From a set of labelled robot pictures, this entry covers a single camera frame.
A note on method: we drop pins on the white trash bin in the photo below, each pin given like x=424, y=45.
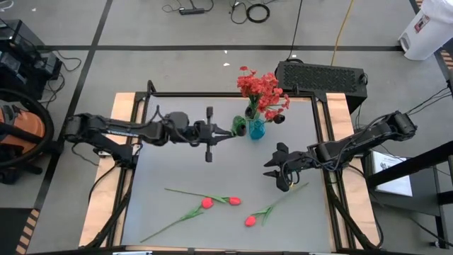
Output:
x=424, y=35

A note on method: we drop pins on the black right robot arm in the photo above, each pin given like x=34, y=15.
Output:
x=354, y=143

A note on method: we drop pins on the small green glass vase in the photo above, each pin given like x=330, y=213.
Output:
x=236, y=122

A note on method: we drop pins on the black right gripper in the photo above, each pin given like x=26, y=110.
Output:
x=297, y=163

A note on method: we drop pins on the black mat striped edge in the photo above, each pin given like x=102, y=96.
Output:
x=10, y=230
x=447, y=60

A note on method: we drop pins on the black metal stand frame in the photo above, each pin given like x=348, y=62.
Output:
x=407, y=166

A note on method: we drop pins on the red artificial tulip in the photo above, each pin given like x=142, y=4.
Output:
x=235, y=201
x=250, y=221
x=207, y=203

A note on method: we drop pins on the dark grey side table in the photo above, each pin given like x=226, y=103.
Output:
x=424, y=200

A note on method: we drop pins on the black perforated computer case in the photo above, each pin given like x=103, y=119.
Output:
x=318, y=79

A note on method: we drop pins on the printed paper sheet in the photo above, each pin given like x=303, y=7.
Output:
x=393, y=177

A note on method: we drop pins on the tall green glass vase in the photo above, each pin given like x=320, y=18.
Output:
x=256, y=115

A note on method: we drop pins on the orange vacuum cleaner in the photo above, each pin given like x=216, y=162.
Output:
x=50, y=125

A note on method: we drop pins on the black power strip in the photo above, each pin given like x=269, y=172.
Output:
x=191, y=11

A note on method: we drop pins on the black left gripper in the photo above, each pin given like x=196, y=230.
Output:
x=191, y=131

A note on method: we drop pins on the black equipment cart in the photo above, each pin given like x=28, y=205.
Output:
x=21, y=60

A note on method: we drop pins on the black table frame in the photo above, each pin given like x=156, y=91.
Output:
x=212, y=94

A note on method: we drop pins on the orange shop vacuum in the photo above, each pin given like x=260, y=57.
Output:
x=24, y=127

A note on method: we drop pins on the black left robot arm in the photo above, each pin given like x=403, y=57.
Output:
x=117, y=129

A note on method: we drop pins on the blue glass vase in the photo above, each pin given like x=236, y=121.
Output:
x=257, y=130

